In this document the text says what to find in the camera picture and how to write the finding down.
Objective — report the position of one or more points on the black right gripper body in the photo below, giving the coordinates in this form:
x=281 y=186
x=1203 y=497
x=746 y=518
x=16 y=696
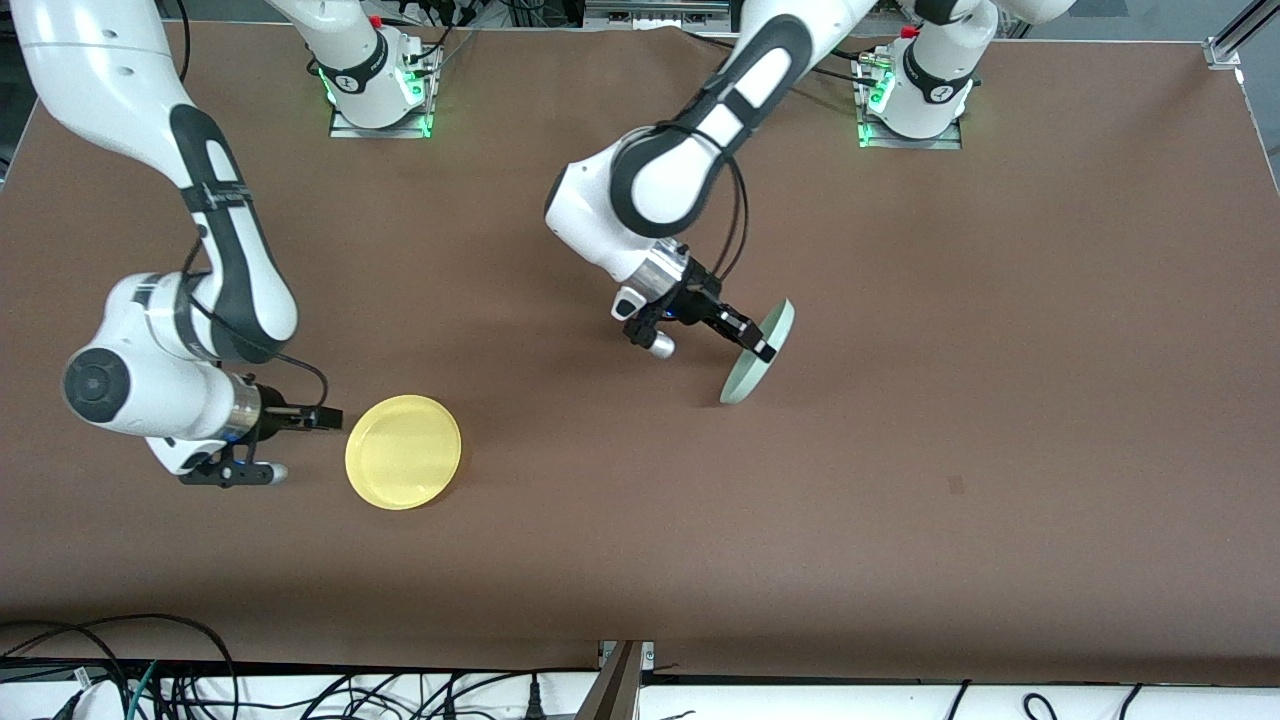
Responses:
x=277 y=413

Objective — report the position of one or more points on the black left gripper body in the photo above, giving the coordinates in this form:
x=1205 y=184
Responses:
x=697 y=297

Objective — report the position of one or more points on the light green round plate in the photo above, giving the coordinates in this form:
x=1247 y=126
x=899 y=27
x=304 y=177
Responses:
x=750 y=380

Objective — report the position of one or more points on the yellow round plate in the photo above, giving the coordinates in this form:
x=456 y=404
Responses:
x=400 y=450

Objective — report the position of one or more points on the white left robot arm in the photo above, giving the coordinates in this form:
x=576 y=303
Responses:
x=585 y=215

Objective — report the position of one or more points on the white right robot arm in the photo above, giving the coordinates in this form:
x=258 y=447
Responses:
x=100 y=60

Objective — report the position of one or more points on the grey background device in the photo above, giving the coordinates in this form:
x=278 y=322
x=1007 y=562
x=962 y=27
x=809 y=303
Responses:
x=650 y=12

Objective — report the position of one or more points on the black power plug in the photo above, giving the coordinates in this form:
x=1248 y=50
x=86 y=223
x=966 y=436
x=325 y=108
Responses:
x=535 y=702

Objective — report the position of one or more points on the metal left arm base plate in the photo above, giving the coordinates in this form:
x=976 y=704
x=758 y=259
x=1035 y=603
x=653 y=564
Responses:
x=930 y=143

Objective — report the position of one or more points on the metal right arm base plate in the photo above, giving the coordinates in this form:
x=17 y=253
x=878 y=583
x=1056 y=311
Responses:
x=380 y=132

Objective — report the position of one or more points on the aluminium frame profile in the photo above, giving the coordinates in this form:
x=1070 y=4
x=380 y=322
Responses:
x=620 y=690

